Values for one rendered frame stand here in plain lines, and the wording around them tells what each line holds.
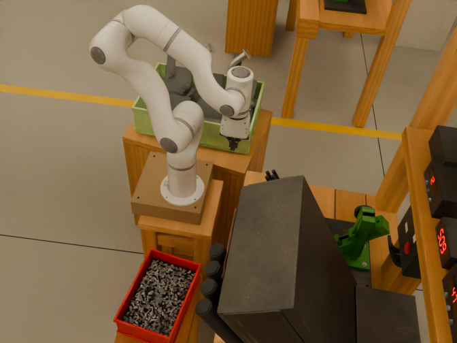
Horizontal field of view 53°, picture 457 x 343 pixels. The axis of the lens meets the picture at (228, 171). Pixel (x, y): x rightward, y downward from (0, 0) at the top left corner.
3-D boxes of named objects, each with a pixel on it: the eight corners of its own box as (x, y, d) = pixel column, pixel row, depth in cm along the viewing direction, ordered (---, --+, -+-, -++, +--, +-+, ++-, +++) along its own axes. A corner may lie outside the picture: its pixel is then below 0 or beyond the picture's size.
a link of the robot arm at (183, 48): (161, 48, 132) (243, 110, 138) (183, 22, 143) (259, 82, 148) (149, 67, 139) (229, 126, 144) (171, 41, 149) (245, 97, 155)
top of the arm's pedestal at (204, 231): (138, 229, 197) (137, 223, 194) (158, 175, 219) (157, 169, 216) (210, 241, 195) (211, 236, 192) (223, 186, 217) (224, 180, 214)
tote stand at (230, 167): (135, 224, 296) (121, 136, 238) (168, 171, 330) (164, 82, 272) (233, 258, 284) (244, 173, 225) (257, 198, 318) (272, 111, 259)
